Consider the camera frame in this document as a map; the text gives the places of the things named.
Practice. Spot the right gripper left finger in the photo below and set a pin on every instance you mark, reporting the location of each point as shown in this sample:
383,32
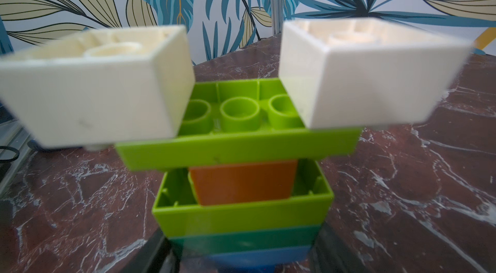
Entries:
156,255

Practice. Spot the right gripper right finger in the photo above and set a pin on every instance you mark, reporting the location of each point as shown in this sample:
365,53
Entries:
330,254

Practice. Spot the dark green long brick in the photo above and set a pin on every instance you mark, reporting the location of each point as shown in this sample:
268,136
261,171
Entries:
244,241

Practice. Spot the light green long brick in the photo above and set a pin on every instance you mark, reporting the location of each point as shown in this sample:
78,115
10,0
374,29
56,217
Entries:
179,214
236,122

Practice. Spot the blue brick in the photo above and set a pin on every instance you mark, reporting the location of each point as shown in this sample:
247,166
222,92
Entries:
261,258

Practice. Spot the small orange brick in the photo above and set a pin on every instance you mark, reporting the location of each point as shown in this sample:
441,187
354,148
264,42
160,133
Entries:
243,183

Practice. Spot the cream square brick large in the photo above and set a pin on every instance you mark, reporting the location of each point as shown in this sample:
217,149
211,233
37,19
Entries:
101,87

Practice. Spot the small cream brick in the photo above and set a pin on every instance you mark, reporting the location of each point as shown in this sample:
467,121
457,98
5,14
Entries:
366,72

